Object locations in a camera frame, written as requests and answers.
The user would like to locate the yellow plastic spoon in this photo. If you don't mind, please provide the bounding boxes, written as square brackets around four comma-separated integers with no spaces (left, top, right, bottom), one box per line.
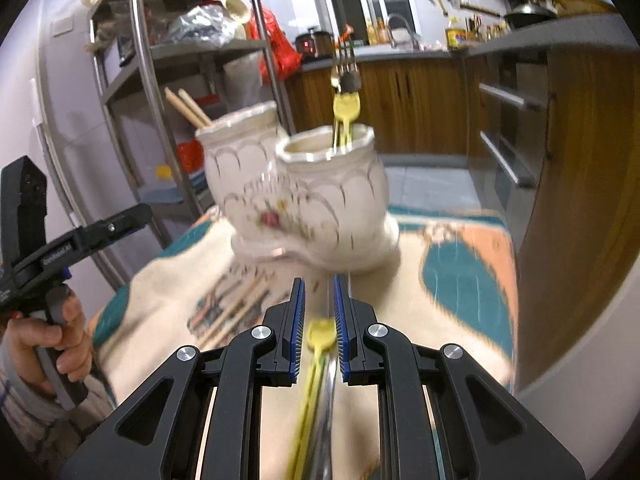
[333,92,361,148]
[285,318,336,479]

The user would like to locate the silver steel fork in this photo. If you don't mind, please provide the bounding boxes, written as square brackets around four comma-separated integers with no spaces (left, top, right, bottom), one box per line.
[306,344,340,480]

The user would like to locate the wooden chopstick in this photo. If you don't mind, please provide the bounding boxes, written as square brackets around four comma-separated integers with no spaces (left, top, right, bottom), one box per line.
[203,275,276,349]
[164,88,207,129]
[178,89,213,126]
[198,271,265,348]

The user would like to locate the gold metal fork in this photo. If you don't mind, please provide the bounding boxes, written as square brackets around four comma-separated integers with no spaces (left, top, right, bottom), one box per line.
[330,26,354,93]

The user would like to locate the steel flower-head spoon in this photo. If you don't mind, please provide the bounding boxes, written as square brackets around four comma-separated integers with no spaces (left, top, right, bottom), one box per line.
[338,70,361,94]

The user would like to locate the plaid sleeve left forearm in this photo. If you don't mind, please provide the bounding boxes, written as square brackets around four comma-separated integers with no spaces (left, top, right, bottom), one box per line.
[1,346,114,479]

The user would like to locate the wooden kitchen cabinets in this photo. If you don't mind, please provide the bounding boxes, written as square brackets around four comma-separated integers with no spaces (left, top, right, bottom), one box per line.
[284,44,640,391]

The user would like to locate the kitchen faucet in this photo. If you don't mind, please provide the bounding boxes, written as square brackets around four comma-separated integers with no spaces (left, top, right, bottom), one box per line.
[386,13,420,51]

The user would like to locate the person's left hand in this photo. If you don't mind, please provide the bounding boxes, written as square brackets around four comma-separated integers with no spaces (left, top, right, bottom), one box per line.
[3,289,92,399]

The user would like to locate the printed horse tablecloth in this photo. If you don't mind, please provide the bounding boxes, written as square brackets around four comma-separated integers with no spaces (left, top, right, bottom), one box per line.
[86,204,522,480]

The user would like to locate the white floral ceramic utensil holder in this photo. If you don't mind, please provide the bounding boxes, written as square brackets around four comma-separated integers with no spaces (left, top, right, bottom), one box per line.
[195,102,399,273]

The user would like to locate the steel storage shelf rack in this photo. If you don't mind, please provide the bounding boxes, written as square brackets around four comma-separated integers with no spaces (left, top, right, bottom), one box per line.
[86,0,296,252]

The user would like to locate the clear plastic bag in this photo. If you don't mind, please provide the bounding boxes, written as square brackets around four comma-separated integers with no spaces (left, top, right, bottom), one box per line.
[163,4,236,47]

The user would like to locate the red plastic bag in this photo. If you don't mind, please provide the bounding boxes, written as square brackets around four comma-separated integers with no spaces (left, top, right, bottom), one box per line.
[248,8,303,84]

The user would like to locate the built-in oven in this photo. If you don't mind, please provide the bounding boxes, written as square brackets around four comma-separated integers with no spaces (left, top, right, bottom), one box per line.
[463,50,550,249]

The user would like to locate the red rice cooker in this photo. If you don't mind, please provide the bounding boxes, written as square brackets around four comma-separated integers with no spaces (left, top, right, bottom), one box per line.
[294,26,334,62]

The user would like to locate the yellow oil bottle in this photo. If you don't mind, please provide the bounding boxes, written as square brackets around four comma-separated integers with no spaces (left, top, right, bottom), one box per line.
[445,16,466,51]

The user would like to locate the black wok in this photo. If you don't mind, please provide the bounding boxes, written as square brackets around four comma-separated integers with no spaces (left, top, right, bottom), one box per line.
[503,2,558,30]

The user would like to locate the brown frying pan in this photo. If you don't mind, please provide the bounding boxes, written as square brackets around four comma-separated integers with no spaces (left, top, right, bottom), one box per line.
[551,0,617,16]

